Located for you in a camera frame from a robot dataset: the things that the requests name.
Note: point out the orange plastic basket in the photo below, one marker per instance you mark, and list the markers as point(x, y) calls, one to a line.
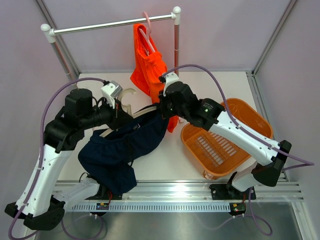
point(217, 156)

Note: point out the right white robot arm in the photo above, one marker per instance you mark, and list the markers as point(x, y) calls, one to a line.
point(269, 154)

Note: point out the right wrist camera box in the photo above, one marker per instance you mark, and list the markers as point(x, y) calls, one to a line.
point(168, 79)

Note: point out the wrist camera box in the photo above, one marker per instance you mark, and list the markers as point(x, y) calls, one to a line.
point(110, 92)
point(168, 79)

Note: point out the pink plastic hanger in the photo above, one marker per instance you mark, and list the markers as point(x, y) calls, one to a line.
point(146, 35)

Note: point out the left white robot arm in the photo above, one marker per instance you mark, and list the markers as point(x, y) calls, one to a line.
point(38, 207)

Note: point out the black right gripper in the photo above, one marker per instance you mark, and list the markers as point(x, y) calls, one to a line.
point(165, 113)

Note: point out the silver clothes rack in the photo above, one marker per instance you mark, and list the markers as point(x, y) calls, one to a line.
point(52, 34)

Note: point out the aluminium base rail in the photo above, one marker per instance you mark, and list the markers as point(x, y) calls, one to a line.
point(184, 197)

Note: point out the beige plastic hanger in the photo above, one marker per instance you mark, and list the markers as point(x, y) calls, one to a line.
point(128, 99)

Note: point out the navy blue shorts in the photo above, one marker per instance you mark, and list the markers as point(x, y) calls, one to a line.
point(109, 159)

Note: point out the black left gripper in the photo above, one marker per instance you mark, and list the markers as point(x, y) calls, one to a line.
point(119, 117)

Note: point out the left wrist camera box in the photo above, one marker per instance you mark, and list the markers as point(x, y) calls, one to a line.
point(110, 92)

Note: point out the orange shorts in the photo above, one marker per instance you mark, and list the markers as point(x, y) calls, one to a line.
point(149, 65)

